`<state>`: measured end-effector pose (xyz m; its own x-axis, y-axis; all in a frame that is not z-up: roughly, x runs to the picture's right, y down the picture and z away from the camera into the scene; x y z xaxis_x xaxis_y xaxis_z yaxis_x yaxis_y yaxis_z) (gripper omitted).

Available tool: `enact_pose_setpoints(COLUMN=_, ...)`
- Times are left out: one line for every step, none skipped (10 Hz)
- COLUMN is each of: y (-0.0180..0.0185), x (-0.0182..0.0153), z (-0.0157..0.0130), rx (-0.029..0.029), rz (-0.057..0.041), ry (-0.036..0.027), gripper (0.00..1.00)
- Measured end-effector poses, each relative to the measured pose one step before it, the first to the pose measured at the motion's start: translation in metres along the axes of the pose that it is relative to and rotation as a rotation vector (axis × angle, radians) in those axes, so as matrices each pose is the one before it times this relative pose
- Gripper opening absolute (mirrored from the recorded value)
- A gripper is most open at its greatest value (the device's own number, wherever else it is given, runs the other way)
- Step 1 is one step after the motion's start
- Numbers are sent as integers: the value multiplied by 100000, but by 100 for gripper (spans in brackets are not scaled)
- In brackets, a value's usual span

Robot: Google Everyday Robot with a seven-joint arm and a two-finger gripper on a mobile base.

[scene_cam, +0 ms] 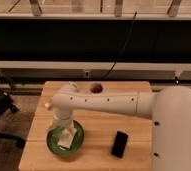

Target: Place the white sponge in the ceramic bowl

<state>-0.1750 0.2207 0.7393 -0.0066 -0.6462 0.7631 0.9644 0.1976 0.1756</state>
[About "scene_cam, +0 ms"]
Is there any black office chair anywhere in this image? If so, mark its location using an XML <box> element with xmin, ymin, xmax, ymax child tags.
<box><xmin>0</xmin><ymin>70</ymin><xmax>26</xmax><ymax>148</ymax></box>

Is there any black rectangular block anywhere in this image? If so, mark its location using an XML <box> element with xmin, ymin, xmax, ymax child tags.
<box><xmin>111</xmin><ymin>131</ymin><xmax>128</xmax><ymax>158</ymax></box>

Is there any green ceramic bowl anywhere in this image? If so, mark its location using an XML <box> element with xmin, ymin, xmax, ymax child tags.
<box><xmin>46</xmin><ymin>121</ymin><xmax>84</xmax><ymax>158</ymax></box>

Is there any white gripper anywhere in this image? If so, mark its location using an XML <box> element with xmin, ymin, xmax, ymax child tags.
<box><xmin>48</xmin><ymin>108</ymin><xmax>74</xmax><ymax>135</ymax></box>

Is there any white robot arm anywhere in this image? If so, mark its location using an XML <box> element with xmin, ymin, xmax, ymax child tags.
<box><xmin>45</xmin><ymin>82</ymin><xmax>191</xmax><ymax>171</ymax></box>

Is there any white sponge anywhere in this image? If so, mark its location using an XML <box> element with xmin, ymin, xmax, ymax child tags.
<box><xmin>58</xmin><ymin>128</ymin><xmax>77</xmax><ymax>148</ymax></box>

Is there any black cable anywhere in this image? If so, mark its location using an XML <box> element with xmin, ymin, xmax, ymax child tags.
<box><xmin>100</xmin><ymin>11</ymin><xmax>139</xmax><ymax>81</ymax></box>

